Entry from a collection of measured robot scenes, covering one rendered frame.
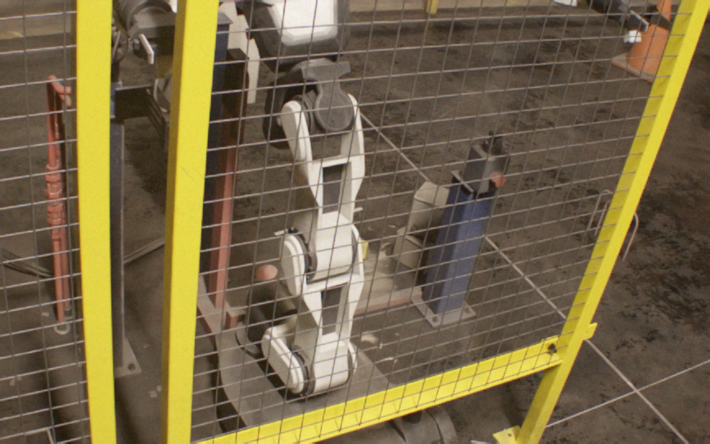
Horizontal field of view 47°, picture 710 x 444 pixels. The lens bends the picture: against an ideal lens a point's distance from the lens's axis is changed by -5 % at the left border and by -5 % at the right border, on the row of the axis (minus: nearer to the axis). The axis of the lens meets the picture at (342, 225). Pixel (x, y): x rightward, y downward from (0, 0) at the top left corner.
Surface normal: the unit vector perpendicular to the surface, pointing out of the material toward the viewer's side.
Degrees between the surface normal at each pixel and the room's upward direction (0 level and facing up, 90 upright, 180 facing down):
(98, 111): 90
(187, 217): 90
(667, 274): 0
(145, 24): 0
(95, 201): 90
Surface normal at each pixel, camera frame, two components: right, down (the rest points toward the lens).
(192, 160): 0.47, 0.56
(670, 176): 0.15, -0.81
